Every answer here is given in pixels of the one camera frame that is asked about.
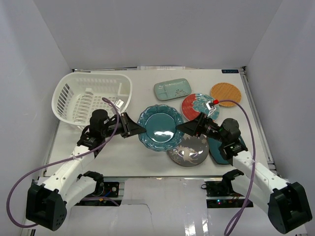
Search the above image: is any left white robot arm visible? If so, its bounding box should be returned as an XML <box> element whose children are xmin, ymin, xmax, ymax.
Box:
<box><xmin>26</xmin><ymin>109</ymin><xmax>146</xmax><ymax>231</ymax></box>

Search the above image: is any grey deer pattern plate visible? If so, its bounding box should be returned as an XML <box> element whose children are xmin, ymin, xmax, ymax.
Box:
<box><xmin>167</xmin><ymin>134</ymin><xmax>209</xmax><ymax>167</ymax></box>

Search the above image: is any dark teal angular plate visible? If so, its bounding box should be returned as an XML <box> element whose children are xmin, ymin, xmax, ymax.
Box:
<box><xmin>207</xmin><ymin>136</ymin><xmax>248</xmax><ymax>166</ymax></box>

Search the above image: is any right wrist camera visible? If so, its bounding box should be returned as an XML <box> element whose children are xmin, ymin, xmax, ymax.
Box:
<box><xmin>205</xmin><ymin>99</ymin><xmax>219</xmax><ymax>117</ymax></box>

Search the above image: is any red and teal floral plate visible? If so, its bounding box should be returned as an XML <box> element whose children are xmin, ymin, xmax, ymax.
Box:
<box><xmin>181</xmin><ymin>93</ymin><xmax>214</xmax><ymax>121</ymax></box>

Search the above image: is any blue label sticker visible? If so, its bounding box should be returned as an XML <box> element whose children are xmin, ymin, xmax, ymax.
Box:
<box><xmin>221</xmin><ymin>69</ymin><xmax>239</xmax><ymax>74</ymax></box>

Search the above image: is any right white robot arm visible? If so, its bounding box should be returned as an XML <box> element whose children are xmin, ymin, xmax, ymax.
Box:
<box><xmin>176</xmin><ymin>113</ymin><xmax>313</xmax><ymax>234</ymax></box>

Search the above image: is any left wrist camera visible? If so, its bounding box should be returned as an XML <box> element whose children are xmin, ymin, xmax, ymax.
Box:
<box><xmin>114</xmin><ymin>99</ymin><xmax>125</xmax><ymax>109</ymax></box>

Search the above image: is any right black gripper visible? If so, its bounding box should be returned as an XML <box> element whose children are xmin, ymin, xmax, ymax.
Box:
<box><xmin>176</xmin><ymin>112</ymin><xmax>227</xmax><ymax>144</ymax></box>

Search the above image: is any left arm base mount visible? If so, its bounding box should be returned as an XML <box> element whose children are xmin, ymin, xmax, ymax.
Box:
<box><xmin>77</xmin><ymin>182</ymin><xmax>122</xmax><ymax>207</ymax></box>

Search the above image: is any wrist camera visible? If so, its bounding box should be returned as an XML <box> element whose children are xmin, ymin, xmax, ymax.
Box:
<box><xmin>114</xmin><ymin>99</ymin><xmax>125</xmax><ymax>109</ymax></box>
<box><xmin>205</xmin><ymin>99</ymin><xmax>219</xmax><ymax>117</ymax></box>

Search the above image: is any white plastic dish bin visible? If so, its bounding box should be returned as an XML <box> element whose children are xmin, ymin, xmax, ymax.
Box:
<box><xmin>52</xmin><ymin>72</ymin><xmax>132</xmax><ymax>130</ymax></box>

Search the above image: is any orange woven round plate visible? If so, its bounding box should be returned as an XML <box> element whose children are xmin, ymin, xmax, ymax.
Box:
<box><xmin>210</xmin><ymin>83</ymin><xmax>242</xmax><ymax>103</ymax></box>

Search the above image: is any light green rectangular plate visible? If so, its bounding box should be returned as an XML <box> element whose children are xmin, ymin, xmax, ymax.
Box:
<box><xmin>154</xmin><ymin>78</ymin><xmax>192</xmax><ymax>101</ymax></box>

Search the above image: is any teal scalloped round plate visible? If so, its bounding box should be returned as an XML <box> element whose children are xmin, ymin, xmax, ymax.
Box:
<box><xmin>137</xmin><ymin>104</ymin><xmax>184</xmax><ymax>151</ymax></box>

